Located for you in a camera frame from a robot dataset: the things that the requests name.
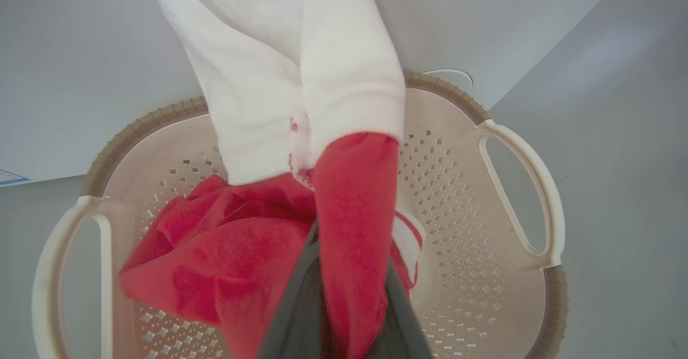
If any cream laundry basket brown rim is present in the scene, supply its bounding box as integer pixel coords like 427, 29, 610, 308
31, 70, 570, 359

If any red and white garment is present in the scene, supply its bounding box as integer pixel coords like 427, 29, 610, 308
119, 0, 426, 359

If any blue energy label sticker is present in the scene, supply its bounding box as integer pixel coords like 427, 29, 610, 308
0, 168, 31, 188

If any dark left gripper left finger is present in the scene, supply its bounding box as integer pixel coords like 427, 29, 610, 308
257, 218, 336, 359

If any round white filter cover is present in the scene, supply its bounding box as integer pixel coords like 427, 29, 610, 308
422, 68, 474, 94

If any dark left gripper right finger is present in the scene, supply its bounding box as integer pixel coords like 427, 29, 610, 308
371, 260, 434, 359

